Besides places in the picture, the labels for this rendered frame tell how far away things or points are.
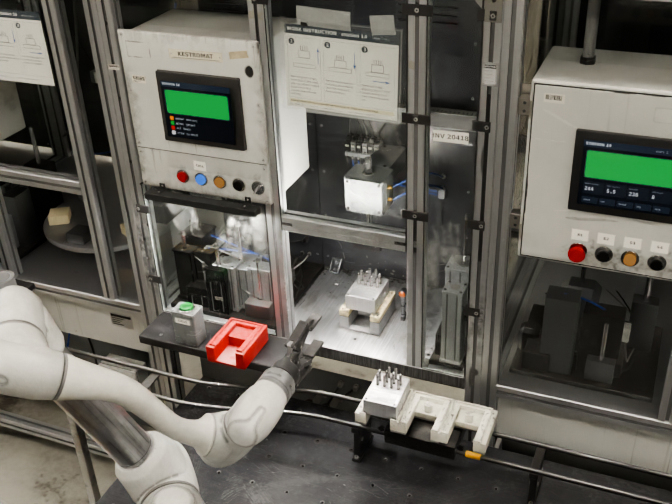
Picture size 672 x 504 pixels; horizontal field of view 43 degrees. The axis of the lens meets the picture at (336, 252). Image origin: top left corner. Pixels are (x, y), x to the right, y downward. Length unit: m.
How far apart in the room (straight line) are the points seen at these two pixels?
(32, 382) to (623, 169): 1.33
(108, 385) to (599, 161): 1.18
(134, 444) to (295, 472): 0.54
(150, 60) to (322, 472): 1.24
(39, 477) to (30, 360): 1.92
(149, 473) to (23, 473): 1.58
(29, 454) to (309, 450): 1.57
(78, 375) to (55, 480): 1.85
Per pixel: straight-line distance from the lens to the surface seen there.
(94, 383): 1.86
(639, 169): 2.01
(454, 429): 2.41
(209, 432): 2.09
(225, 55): 2.26
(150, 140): 2.49
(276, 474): 2.52
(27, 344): 1.84
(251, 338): 2.53
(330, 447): 2.58
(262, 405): 1.99
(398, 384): 2.37
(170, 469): 2.23
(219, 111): 2.30
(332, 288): 2.83
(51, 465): 3.74
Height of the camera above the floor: 2.46
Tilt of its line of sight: 31 degrees down
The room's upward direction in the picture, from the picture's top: 3 degrees counter-clockwise
